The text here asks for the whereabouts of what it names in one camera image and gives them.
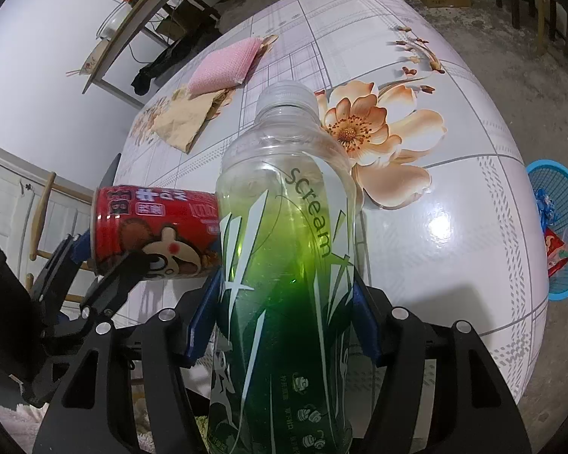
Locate green drink bottle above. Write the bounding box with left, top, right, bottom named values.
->
left=207, top=81, right=363, bottom=454

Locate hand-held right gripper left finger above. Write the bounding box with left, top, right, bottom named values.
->
left=32, top=269, right=221, bottom=454

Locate ceramic bowl with chopsticks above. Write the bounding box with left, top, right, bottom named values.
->
left=66, top=40, right=109, bottom=79

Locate red milk can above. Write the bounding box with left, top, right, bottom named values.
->
left=89, top=185, right=223, bottom=285

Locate dark cloth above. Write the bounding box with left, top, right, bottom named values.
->
left=131, top=47, right=176, bottom=95

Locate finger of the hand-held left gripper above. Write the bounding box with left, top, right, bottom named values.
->
left=31, top=232, right=93, bottom=303
left=78, top=250, right=145, bottom=327

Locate floral tablecloth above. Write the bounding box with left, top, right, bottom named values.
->
left=125, top=0, right=550, bottom=417

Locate white door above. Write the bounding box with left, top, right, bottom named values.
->
left=0, top=139, right=124, bottom=303

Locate pink cloth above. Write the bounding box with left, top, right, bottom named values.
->
left=187, top=37, right=263, bottom=94

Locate blue plastic basket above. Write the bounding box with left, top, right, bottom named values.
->
left=525, top=158, right=568, bottom=301

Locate glass bowl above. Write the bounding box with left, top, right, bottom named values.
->
left=97, top=2, right=136, bottom=39

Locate beige cloth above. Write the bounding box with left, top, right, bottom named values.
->
left=151, top=86, right=235, bottom=154

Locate wooden side table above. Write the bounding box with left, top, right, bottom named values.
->
left=80, top=0, right=247, bottom=105

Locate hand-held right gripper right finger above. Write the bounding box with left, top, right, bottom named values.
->
left=351, top=274, right=533, bottom=454

